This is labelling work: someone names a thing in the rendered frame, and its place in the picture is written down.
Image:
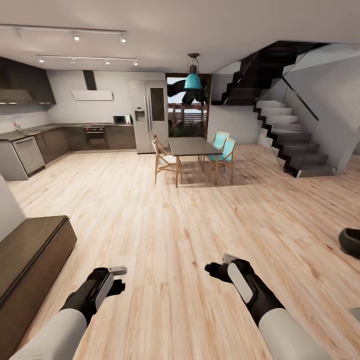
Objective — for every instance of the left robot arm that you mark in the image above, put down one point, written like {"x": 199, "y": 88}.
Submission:
{"x": 60, "y": 338}

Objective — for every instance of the room light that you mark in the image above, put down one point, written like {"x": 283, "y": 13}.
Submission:
{"x": 193, "y": 81}

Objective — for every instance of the microwave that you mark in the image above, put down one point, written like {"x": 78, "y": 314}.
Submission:
{"x": 122, "y": 119}

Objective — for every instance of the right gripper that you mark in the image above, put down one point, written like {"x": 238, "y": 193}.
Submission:
{"x": 216, "y": 270}

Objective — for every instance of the fixed window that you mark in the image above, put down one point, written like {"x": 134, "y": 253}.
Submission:
{"x": 188, "y": 109}

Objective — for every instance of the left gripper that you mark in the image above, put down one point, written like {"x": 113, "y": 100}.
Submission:
{"x": 117, "y": 288}

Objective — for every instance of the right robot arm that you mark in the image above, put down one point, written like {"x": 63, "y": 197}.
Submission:
{"x": 285, "y": 338}

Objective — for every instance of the cauldron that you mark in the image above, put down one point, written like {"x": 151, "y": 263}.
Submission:
{"x": 349, "y": 240}

